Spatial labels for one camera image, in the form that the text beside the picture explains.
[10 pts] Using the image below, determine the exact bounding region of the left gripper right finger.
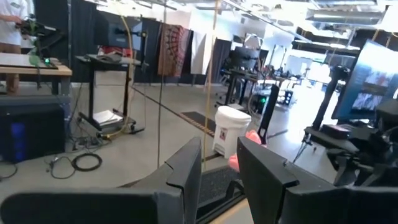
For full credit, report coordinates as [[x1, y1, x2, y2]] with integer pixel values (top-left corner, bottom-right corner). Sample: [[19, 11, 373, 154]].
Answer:
[[236, 136, 398, 224]]

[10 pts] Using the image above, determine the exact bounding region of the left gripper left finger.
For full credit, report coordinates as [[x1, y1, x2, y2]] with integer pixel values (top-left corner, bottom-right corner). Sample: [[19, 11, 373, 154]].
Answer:
[[0, 136, 203, 224]]

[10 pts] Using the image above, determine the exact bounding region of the pink artificial tulip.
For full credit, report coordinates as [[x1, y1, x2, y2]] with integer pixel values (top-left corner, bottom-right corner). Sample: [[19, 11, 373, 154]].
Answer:
[[245, 129, 267, 146], [228, 153, 241, 173]]

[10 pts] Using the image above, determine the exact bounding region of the white trash bin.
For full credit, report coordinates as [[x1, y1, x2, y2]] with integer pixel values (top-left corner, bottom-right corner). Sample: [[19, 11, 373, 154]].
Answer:
[[212, 105, 252, 160]]

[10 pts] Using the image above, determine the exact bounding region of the black hazard-striped floor mat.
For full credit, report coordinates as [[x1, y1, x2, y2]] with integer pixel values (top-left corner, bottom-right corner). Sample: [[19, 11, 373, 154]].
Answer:
[[179, 111, 218, 138]]

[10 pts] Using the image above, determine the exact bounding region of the white paper stack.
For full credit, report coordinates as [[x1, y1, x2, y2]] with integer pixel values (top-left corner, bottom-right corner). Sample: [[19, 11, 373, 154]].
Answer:
[[92, 109, 124, 126]]

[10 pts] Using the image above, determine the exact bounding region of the black monitor stand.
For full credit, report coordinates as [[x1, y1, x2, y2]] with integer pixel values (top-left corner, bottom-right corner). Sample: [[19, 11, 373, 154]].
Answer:
[[292, 65, 363, 164]]

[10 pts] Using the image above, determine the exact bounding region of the black rolling monitor cart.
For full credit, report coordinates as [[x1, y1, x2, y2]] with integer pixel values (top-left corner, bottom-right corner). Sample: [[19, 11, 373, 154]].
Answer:
[[76, 53, 147, 135]]

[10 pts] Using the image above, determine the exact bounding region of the black desk with monitor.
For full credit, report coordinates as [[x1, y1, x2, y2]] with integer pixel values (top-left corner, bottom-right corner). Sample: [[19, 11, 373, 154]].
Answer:
[[216, 45, 262, 108]]

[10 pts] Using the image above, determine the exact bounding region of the white hanging cloth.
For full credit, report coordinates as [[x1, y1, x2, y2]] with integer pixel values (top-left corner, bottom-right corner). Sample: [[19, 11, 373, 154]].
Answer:
[[190, 30, 208, 76]]

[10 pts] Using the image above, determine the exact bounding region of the red mandala tapestry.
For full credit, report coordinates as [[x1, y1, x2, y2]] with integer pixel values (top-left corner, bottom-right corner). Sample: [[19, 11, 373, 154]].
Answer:
[[157, 23, 193, 78]]

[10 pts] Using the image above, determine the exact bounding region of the large lit display screen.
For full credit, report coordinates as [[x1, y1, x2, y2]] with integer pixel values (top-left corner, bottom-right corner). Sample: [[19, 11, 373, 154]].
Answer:
[[331, 39, 398, 123]]

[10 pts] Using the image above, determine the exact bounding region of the black computer with blue light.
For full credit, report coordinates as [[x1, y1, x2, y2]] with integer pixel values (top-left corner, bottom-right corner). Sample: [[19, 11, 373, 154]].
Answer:
[[0, 95, 72, 163]]

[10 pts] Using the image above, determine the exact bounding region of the black cart monitor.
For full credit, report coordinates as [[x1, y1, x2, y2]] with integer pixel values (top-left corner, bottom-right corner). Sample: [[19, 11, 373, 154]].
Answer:
[[94, 11, 144, 50]]

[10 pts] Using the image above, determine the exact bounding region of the wooden work table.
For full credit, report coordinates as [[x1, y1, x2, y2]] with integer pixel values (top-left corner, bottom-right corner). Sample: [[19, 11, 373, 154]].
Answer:
[[0, 52, 73, 96]]

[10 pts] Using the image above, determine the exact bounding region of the person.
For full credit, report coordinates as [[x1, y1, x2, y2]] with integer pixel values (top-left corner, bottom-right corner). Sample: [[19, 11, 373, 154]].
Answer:
[[0, 0, 29, 96]]

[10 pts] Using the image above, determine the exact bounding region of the thin black hanging cable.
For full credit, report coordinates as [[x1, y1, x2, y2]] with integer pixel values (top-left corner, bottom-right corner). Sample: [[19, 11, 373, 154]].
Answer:
[[156, 0, 168, 169]]

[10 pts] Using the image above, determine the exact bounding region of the coiled black cable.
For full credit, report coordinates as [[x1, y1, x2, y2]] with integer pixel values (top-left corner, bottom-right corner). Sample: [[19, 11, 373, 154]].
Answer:
[[70, 152, 103, 172]]

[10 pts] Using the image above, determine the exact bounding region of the yellow hanging cable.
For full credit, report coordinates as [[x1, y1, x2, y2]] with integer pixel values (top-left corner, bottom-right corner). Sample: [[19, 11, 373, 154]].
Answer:
[[201, 0, 222, 170]]

